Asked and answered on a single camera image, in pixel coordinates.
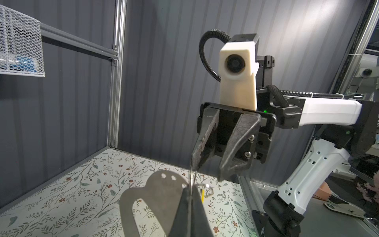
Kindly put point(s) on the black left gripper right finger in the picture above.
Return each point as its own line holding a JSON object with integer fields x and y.
{"x": 199, "y": 226}

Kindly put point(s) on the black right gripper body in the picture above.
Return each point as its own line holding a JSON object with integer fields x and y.
{"x": 228, "y": 118}

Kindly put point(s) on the black left gripper left fingers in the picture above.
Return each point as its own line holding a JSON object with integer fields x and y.
{"x": 181, "y": 225}

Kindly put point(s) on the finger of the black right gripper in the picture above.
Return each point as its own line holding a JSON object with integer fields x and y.
{"x": 206, "y": 142}
{"x": 234, "y": 160}

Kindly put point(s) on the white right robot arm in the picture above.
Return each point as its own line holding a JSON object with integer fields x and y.
{"x": 347, "y": 130}

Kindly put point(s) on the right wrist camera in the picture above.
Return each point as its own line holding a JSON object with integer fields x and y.
{"x": 238, "y": 69}

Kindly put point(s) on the white wire mesh basket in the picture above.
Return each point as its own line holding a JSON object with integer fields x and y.
{"x": 21, "y": 44}

